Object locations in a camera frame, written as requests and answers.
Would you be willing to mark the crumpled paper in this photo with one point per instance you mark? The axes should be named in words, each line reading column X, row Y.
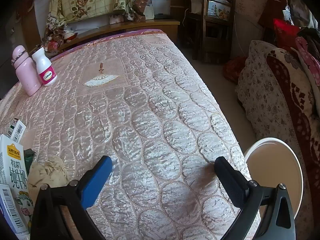
column 47, row 172

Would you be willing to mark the white milk carton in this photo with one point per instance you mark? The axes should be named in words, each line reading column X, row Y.
column 15, row 170

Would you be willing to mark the floral covered tall appliance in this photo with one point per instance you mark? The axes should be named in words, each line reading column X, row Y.
column 245, row 2

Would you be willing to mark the flat black device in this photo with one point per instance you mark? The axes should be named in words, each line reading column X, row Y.
column 163, row 16

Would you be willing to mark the red bag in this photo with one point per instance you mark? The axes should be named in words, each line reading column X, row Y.
column 233, row 70

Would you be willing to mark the teal plush toy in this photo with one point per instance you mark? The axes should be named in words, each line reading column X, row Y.
column 29, row 160

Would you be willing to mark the pile of pink clothes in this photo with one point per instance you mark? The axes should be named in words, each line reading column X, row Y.
column 310, row 62

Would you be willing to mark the floral printed box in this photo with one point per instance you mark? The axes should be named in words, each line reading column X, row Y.
column 220, row 10

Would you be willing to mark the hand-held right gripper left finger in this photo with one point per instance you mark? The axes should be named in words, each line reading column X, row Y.
column 96, row 182

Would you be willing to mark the wooden chair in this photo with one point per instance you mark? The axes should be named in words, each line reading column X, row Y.
column 207, row 37

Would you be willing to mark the pink quilted bed mattress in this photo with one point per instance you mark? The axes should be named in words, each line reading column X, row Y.
column 150, row 117

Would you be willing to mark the pink bin with white inside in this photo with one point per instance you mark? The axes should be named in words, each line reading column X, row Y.
column 272, row 160

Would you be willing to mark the white pill bottle pink label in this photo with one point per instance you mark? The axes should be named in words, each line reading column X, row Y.
column 46, row 70

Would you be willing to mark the dark brown garment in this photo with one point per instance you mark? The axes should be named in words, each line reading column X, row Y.
column 312, row 33

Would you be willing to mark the floral covered sofa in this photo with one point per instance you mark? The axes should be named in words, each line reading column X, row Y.
column 260, row 92

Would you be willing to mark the red cushion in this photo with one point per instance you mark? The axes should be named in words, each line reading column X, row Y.
column 285, row 31

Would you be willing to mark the wooden cabinet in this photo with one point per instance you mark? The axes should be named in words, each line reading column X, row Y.
column 140, row 26

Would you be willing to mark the small pink box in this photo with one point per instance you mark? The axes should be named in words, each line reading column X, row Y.
column 117, row 19

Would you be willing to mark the red white sofa throw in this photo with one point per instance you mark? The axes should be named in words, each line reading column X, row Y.
column 292, row 100

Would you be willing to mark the white green barcoded box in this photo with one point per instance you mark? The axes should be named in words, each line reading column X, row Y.
column 16, row 131

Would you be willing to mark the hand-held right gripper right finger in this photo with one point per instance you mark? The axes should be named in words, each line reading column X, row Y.
column 231, row 180

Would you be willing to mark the white blue barcoded box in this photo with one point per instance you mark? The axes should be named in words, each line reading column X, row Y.
column 11, row 210

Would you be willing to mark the artificial flower bouquet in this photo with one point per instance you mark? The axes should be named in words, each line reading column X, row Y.
column 53, row 40

